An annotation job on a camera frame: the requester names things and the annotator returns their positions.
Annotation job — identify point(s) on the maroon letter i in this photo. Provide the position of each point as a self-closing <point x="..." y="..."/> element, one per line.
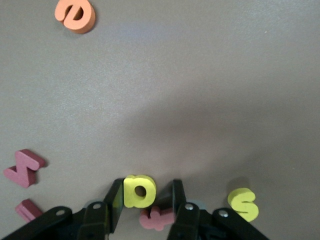
<point x="27" y="208"/>

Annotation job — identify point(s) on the pink letter f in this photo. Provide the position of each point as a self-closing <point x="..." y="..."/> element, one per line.
<point x="155" y="220"/>

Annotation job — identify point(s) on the orange letter e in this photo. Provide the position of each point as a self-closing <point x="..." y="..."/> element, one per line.
<point x="75" y="25"/>

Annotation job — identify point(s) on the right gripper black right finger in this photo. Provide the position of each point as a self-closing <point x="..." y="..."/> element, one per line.
<point x="187" y="222"/>

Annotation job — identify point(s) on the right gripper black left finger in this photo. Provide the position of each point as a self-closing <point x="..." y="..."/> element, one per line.
<point x="95" y="222"/>

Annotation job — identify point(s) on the yellow letter a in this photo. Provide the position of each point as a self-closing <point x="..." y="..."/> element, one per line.
<point x="130" y="195"/>

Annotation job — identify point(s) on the yellow letter s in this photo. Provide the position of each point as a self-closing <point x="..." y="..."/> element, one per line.
<point x="243" y="204"/>

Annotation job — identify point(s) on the maroon letter z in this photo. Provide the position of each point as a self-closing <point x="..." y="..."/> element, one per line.
<point x="23" y="167"/>

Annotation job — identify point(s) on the brown table cover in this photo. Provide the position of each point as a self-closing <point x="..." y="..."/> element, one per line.
<point x="175" y="75"/>

